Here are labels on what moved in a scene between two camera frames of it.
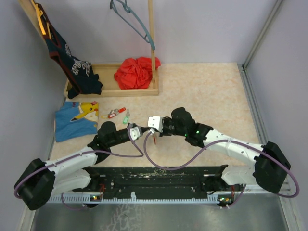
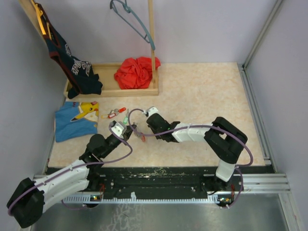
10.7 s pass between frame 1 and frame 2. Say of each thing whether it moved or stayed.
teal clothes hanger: stayed
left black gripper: moved
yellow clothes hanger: stayed
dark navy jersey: stayed
